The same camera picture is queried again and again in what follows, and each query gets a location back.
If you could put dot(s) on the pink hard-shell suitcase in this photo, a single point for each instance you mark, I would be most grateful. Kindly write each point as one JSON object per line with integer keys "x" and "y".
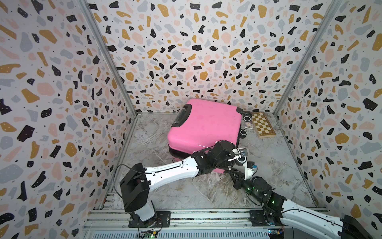
{"x": 201, "y": 123}

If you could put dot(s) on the wooden chessboard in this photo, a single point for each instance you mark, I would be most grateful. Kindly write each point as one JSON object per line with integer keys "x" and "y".
{"x": 262, "y": 125}

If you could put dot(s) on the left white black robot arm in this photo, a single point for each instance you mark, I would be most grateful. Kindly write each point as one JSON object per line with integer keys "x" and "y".
{"x": 137, "y": 183}

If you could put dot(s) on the left aluminium corner post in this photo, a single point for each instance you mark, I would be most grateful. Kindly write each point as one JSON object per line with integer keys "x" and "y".
{"x": 84, "y": 6}

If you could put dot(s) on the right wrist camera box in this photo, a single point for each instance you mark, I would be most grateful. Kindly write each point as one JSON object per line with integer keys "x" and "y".
{"x": 250, "y": 169}

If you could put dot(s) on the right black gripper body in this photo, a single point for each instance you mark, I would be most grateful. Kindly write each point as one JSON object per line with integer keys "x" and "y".
{"x": 239, "y": 183}

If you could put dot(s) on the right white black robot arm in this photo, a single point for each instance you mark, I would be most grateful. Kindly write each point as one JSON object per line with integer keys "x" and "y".
{"x": 278, "y": 210}

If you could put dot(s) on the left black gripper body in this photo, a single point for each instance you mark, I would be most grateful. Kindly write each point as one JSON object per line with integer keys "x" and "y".
{"x": 226, "y": 162}

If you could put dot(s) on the aluminium corner post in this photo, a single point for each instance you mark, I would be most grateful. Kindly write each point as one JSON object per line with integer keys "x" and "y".
{"x": 84, "y": 6}
{"x": 329, "y": 15}

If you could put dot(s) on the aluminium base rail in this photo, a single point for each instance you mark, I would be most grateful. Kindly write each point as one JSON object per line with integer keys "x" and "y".
{"x": 187, "y": 224}

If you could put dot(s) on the small playing card box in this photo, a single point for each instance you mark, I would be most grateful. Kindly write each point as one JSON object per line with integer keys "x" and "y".
{"x": 248, "y": 125}

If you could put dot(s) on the right aluminium corner post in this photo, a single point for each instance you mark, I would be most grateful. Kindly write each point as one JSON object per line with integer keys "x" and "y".
{"x": 329, "y": 15}

